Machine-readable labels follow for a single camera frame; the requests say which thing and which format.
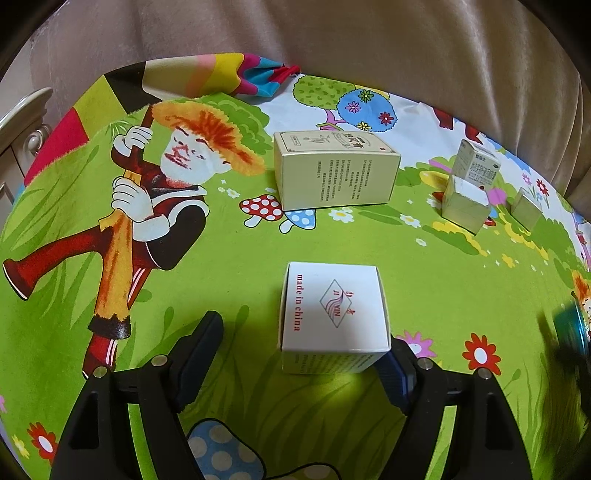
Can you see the small beige cube box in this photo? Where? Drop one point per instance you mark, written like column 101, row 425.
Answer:
column 465, row 205

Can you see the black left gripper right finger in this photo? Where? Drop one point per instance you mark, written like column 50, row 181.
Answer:
column 486, row 442

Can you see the white made-in-china box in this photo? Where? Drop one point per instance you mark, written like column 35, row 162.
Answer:
column 333, row 319

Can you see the green cartoon print cloth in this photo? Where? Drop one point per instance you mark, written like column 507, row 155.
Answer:
column 154, row 201

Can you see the large beige cardboard box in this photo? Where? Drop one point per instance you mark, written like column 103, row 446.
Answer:
column 322, row 169

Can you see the green carton box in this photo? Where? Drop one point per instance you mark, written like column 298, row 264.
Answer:
column 572, row 335

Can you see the beige curtain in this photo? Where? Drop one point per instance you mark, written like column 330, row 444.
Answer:
column 492, row 64

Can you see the small beige box far right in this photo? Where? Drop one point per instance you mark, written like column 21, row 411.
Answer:
column 526, row 209

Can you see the white medicine box with barcode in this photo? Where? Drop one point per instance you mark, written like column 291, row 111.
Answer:
column 476, row 165

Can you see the white ornate cabinet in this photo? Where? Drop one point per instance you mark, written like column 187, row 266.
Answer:
column 23, row 133

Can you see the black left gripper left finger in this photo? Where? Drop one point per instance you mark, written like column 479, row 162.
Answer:
column 97, row 442

